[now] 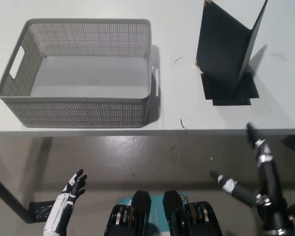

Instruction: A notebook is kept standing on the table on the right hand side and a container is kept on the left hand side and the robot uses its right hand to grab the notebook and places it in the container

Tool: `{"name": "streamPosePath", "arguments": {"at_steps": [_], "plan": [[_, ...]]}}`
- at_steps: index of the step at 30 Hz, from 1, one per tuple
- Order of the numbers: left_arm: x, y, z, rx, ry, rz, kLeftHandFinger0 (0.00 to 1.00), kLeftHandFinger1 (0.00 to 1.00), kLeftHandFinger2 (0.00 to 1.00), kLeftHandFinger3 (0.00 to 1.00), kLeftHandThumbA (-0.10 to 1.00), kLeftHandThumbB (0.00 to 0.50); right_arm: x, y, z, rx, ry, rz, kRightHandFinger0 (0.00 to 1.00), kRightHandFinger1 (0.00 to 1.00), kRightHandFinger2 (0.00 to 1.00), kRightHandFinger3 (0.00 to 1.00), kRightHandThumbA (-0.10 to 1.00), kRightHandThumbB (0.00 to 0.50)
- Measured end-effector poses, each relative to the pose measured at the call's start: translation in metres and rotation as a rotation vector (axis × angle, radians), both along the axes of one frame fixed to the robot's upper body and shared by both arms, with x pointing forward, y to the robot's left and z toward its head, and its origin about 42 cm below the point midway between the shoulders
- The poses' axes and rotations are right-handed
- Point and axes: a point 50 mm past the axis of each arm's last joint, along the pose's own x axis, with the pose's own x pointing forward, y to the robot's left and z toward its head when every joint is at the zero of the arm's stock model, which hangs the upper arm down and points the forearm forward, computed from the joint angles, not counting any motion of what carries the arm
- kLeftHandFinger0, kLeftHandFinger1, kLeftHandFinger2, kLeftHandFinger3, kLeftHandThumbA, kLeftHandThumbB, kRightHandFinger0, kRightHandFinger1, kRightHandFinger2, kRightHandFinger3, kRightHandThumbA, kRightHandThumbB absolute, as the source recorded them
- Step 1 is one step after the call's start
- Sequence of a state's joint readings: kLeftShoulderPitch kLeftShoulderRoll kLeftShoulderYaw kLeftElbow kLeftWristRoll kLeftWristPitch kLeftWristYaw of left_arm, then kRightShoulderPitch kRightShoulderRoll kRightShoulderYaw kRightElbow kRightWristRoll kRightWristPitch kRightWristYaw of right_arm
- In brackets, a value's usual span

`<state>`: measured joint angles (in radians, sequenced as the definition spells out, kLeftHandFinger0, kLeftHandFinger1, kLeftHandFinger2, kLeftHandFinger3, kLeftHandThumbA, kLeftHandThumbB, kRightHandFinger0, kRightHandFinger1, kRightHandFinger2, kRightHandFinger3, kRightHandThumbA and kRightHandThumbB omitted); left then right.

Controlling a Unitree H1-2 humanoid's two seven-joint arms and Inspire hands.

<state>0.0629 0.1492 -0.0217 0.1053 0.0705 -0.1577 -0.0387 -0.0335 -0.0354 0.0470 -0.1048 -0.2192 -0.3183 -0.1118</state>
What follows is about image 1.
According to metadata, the grey perforated plastic basket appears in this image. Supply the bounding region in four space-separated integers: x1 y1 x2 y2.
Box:
0 19 160 128

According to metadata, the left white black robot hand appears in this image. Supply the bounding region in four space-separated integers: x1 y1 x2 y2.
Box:
43 168 87 232

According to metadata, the black ribbed body block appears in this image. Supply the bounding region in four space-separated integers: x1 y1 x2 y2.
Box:
104 189 152 236
163 190 223 236

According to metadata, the black tape patch on table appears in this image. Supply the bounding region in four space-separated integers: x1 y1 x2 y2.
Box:
201 71 259 106

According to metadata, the right black ribbed body block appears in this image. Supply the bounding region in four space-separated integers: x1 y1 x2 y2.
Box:
163 190 223 236

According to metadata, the left black ribbed body block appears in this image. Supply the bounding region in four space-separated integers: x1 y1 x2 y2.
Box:
104 189 152 236

